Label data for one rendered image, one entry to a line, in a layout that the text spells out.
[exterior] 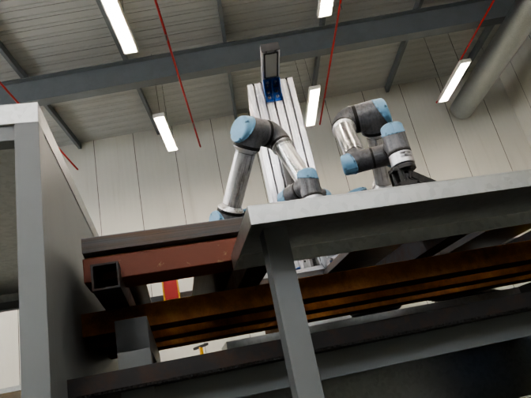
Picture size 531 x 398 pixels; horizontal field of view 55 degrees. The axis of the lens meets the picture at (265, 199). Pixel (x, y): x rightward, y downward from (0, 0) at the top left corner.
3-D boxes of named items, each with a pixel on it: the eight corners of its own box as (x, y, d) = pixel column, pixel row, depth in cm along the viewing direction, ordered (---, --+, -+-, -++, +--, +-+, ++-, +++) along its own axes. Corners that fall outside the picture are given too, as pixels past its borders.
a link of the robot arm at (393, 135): (401, 128, 172) (403, 116, 164) (411, 157, 168) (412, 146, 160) (378, 134, 173) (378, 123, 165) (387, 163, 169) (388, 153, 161)
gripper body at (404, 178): (395, 208, 161) (385, 174, 165) (420, 204, 163) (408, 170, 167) (405, 198, 154) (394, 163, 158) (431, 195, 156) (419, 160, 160)
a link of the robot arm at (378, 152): (370, 154, 183) (370, 141, 172) (401, 146, 181) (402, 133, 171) (375, 174, 180) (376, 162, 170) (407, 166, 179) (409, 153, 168)
